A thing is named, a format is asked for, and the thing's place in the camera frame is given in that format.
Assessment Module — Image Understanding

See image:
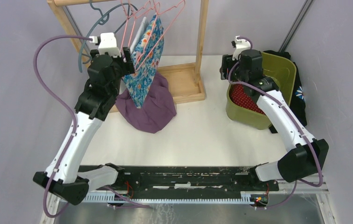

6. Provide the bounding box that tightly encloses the red polka dot skirt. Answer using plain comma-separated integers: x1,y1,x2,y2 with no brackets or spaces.
229,84,265,114

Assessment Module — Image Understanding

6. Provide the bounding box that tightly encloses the blue floral garment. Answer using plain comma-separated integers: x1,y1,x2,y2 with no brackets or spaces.
122,14,165,109

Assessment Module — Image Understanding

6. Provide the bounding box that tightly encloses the white garment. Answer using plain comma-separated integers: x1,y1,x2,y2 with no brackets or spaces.
130,17,148,51

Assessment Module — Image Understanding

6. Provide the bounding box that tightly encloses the pink hanger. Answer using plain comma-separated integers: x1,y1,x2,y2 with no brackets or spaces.
134,0,186,71
121,0,137,59
126,0,164,67

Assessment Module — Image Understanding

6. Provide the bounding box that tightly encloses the purple garment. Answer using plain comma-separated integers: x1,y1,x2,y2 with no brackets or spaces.
115,72,177,133

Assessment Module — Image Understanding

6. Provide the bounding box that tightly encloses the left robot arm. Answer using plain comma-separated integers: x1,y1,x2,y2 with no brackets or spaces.
33,47,134,205

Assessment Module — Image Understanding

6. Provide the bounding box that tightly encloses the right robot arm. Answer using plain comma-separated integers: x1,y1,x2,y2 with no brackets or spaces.
220,49,329,190

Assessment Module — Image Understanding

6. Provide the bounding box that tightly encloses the grey blue hanger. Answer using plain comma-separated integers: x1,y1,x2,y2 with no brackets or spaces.
78,0,138,73

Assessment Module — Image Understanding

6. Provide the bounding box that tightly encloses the green plastic basket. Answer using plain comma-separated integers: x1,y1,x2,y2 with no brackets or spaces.
226,52,296,133

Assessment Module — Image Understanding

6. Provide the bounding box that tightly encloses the wooden clothes rack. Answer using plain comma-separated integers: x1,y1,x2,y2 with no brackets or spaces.
47,0,209,104

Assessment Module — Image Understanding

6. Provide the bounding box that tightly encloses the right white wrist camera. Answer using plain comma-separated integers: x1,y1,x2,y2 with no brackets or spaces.
232,35,253,61

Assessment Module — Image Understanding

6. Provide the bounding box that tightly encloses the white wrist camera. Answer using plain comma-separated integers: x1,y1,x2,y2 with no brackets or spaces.
89,32,121,58
232,35,253,61

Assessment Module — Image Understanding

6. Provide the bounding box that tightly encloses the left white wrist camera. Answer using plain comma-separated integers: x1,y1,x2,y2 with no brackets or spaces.
89,32,121,58

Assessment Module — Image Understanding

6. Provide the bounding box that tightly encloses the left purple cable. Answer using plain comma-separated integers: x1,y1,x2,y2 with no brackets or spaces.
33,35,97,219

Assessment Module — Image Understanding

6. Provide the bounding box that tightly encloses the purple cable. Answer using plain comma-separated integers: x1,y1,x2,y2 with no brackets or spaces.
227,35,324,209
33,35,97,219

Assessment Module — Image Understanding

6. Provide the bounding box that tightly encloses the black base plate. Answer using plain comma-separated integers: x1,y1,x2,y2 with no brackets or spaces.
80,165,280,200

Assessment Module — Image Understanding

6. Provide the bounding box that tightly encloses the white cable comb strip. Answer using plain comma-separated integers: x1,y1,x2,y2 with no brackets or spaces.
82,191,261,205

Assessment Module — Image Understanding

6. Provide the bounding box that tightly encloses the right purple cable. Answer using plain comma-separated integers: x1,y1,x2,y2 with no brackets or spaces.
227,35,324,209

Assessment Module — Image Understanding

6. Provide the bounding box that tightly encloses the aluminium rail frame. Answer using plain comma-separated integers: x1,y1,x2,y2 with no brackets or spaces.
49,166,328,210

